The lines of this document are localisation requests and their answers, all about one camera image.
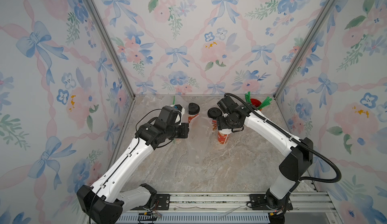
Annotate red cup white lid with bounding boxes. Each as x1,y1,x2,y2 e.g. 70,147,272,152
217,129,232,145

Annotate clear plastic carrier bag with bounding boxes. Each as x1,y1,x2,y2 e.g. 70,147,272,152
156,95,188,111

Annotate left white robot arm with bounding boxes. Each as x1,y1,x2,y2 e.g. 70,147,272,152
77,105,189,224

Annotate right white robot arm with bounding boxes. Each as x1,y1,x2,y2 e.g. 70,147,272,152
217,94,313,211

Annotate spare clear plastic bags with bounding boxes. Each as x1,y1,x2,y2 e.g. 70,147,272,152
134,95,159,113

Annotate red cup black lid right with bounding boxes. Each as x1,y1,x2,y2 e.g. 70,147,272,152
207,107,222,131

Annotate red cup black lid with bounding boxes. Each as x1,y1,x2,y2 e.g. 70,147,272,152
207,107,222,131
188,103,200,123

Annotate red cup black lid left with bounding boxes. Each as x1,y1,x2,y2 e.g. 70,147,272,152
188,103,200,123

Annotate red straw holder cup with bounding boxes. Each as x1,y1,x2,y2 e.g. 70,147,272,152
250,98,262,110

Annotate green wrapped straws bundle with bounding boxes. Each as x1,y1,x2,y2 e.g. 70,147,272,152
244,90,273,110

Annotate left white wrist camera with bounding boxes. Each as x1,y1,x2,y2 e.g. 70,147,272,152
171,104,185,124

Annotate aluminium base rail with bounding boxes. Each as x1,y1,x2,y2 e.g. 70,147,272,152
117,192,342,224

